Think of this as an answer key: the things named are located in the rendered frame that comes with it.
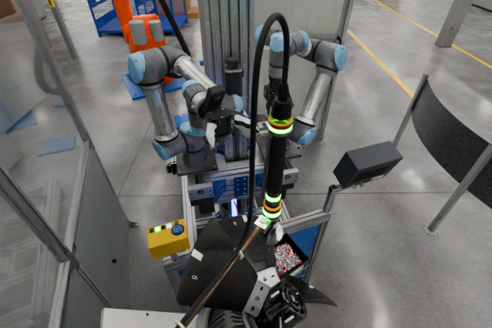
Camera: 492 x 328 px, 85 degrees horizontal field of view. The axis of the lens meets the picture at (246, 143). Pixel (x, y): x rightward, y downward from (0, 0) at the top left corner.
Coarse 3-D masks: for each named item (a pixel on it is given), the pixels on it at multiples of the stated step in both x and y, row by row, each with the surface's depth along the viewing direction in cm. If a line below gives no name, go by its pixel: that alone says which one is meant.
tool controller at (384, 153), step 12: (384, 144) 132; (348, 156) 126; (360, 156) 126; (372, 156) 127; (384, 156) 128; (396, 156) 128; (336, 168) 138; (348, 168) 128; (360, 168) 122; (372, 168) 125; (384, 168) 131; (348, 180) 130; (360, 180) 133; (372, 180) 139
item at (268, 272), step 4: (268, 268) 91; (272, 268) 92; (256, 272) 90; (260, 272) 90; (264, 272) 90; (268, 272) 90; (272, 272) 90; (276, 272) 90; (260, 276) 89; (264, 276) 89; (268, 276) 89; (276, 276) 89; (268, 280) 88; (272, 280) 88; (276, 280) 88; (268, 284) 87; (272, 284) 87
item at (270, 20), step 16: (272, 16) 34; (288, 32) 38; (256, 48) 34; (288, 48) 40; (256, 64) 35; (288, 64) 42; (256, 80) 36; (256, 96) 37; (256, 112) 39; (240, 240) 57; (240, 256) 57; (224, 272) 53; (208, 288) 50; (176, 320) 47
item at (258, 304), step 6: (258, 282) 79; (258, 288) 79; (264, 288) 80; (252, 294) 77; (258, 294) 78; (264, 294) 80; (252, 300) 77; (264, 300) 79; (246, 306) 76; (252, 306) 77; (258, 306) 78; (246, 312) 76; (252, 312) 77; (258, 312) 78
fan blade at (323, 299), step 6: (288, 276) 114; (294, 282) 109; (300, 288) 103; (306, 288) 105; (312, 288) 108; (306, 294) 98; (312, 294) 100; (318, 294) 103; (306, 300) 92; (312, 300) 94; (318, 300) 97; (324, 300) 100; (330, 300) 104; (336, 306) 102
